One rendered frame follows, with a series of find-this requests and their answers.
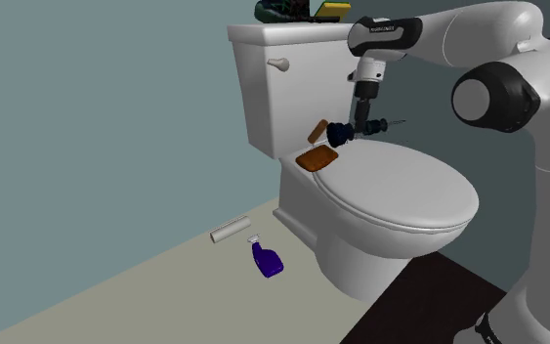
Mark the orange cylinder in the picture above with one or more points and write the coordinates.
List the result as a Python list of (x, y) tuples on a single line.
[(318, 131)]

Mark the dark robot stand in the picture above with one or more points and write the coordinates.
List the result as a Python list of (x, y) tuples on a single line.
[(422, 305)]

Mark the dark blue round thing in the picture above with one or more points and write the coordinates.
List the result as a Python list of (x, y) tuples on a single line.
[(338, 135)]

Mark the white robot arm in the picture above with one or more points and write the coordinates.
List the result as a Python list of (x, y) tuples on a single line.
[(493, 33)]

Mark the blue spray bottle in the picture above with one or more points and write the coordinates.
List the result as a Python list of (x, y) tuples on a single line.
[(267, 261)]

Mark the white toilet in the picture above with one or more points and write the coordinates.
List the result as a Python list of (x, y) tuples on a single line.
[(398, 190)]

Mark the black tool with thin tip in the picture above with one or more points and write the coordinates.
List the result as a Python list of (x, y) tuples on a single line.
[(377, 126)]

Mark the yellow and black sponge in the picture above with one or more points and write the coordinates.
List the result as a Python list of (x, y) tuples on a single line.
[(333, 9)]

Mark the grey paper roll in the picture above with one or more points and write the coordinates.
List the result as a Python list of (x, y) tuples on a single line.
[(229, 229)]

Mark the orange rectangular sponge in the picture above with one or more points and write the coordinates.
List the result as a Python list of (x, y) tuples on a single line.
[(317, 158)]

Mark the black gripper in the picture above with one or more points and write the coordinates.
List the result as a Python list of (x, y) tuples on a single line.
[(367, 90)]

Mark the dark green bag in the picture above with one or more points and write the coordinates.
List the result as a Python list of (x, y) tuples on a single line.
[(277, 13)]

